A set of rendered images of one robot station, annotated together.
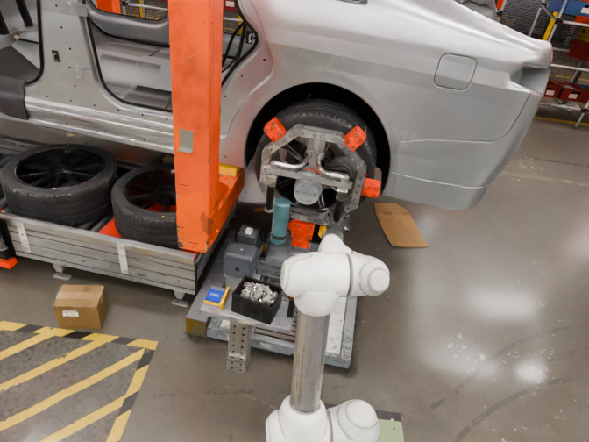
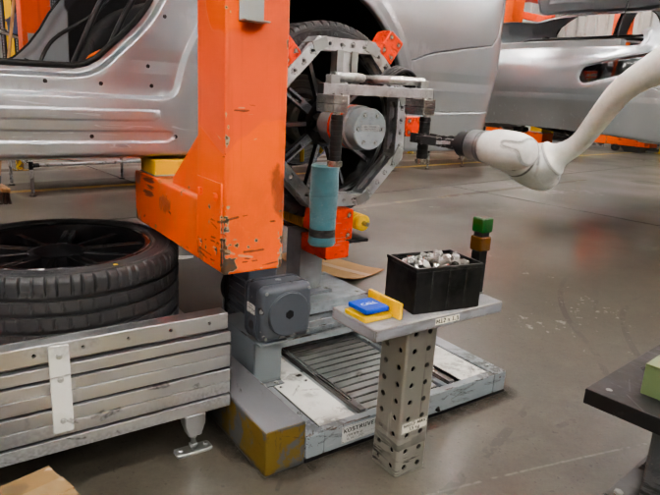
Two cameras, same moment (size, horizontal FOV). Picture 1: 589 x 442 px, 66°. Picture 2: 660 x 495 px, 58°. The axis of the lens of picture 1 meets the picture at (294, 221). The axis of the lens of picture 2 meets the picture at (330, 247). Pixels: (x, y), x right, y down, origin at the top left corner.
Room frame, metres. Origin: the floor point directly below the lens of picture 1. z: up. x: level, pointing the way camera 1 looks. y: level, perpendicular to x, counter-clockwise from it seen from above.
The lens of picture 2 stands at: (0.55, 1.26, 0.96)
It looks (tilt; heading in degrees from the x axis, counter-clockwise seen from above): 15 degrees down; 319
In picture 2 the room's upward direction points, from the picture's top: 3 degrees clockwise
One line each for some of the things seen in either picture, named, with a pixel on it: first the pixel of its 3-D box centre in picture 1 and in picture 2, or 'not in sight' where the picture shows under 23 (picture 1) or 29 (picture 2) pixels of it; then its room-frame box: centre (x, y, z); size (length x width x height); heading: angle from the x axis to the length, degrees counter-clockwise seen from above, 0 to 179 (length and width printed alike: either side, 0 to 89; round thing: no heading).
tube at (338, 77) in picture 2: (293, 153); (337, 66); (1.97, 0.05, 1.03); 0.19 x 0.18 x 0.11; 174
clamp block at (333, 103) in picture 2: (273, 176); (331, 102); (1.89, 0.13, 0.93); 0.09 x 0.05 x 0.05; 174
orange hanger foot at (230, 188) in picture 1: (219, 181); (189, 177); (2.15, 0.45, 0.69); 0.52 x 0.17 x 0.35; 174
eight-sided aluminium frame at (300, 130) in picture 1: (311, 176); (337, 125); (2.08, -0.06, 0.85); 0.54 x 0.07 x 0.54; 84
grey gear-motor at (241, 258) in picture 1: (246, 254); (255, 311); (2.07, 0.26, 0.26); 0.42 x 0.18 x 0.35; 174
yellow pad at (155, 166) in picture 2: (228, 165); (168, 165); (2.32, 0.43, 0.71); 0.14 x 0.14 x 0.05; 84
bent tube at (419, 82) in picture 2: (333, 160); (388, 70); (1.95, -0.14, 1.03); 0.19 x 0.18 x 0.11; 174
